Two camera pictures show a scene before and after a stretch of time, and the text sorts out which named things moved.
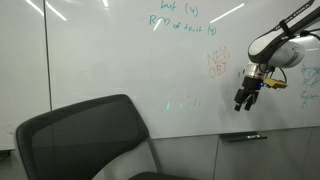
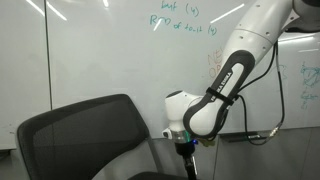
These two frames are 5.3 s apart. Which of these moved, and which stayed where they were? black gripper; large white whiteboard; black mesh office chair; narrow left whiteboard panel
Moved: black gripper
Stayed: large white whiteboard; narrow left whiteboard panel; black mesh office chair
